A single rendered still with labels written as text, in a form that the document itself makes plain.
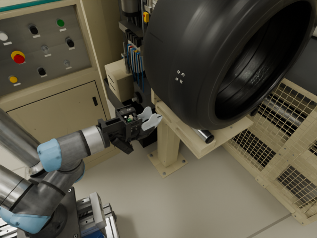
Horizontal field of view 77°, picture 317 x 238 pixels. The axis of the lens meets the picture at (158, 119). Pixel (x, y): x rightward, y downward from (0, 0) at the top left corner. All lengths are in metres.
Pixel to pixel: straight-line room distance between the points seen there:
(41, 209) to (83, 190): 1.20
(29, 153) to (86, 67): 0.66
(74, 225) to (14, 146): 0.39
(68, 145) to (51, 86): 0.71
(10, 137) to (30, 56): 0.53
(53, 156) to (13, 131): 0.23
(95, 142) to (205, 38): 0.38
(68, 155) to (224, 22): 0.48
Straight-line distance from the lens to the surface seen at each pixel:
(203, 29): 0.52
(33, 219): 0.61
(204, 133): 0.84
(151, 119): 0.61
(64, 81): 1.21
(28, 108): 1.27
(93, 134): 0.55
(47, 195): 0.61
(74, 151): 0.54
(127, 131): 0.56
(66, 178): 0.62
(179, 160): 1.81
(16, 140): 0.75
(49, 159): 0.54
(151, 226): 1.62
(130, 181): 1.74
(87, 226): 0.98
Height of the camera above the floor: 1.57
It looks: 49 degrees down
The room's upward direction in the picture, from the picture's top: straight up
